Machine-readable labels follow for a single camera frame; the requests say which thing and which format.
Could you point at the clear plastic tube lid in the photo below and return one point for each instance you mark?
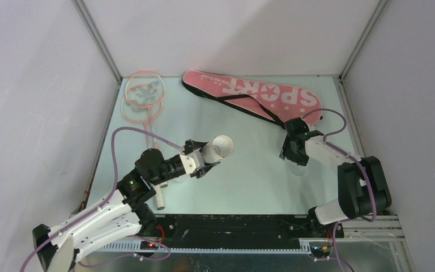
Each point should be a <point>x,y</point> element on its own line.
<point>297,169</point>

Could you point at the pink sport racket bag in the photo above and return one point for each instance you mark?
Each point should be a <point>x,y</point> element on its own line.
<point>272,102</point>

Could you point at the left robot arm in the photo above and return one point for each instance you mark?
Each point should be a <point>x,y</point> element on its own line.
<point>123,211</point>

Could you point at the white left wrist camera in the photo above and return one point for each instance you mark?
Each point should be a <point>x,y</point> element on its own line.
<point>192,162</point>

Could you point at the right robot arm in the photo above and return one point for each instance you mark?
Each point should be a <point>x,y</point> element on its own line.
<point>361,182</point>

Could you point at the white shuttlecock tube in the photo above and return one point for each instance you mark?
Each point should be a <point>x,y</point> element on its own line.
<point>221,147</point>

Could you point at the aluminium front frame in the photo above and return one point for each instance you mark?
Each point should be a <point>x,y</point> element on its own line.
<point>386,228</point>

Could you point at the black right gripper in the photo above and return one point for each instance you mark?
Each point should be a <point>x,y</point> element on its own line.
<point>301,160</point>

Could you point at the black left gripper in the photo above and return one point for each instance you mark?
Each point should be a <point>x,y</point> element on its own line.
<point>203,170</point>

